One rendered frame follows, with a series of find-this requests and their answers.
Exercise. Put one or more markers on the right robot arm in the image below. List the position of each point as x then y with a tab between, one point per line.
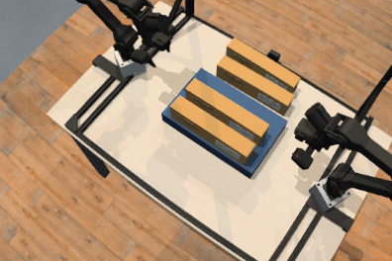
125	35

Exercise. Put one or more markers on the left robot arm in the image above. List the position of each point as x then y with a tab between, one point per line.
350	134

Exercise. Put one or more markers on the blue flat platform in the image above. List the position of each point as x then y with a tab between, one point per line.
275	121

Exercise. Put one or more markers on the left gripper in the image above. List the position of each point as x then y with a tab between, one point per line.
303	159

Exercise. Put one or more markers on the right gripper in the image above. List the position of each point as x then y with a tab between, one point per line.
141	55

